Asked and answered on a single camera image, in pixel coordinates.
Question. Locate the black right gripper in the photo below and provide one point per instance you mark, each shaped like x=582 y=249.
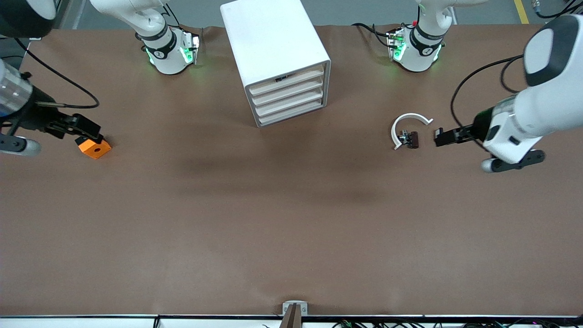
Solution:
x=37 y=115

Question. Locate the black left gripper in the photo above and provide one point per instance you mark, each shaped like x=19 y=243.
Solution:
x=479 y=125

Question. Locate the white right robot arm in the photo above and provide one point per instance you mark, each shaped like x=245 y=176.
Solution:
x=166 y=50

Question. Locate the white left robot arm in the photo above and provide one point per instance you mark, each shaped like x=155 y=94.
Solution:
x=546 y=100

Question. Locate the orange and black button box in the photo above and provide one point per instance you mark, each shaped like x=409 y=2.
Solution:
x=96 y=149

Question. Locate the small dark brown block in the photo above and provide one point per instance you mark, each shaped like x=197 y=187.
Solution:
x=412 y=139

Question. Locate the white curved pipe clamp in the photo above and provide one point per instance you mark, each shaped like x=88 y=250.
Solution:
x=410 y=116

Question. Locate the brown table cover mat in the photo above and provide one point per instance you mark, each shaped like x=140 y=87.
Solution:
x=291 y=205

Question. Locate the small black switch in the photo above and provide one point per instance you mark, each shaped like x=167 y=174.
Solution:
x=438 y=136

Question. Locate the white table edge rail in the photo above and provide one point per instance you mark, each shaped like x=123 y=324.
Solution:
x=91 y=321

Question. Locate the metal table edge bracket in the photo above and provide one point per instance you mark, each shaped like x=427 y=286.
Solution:
x=295 y=305

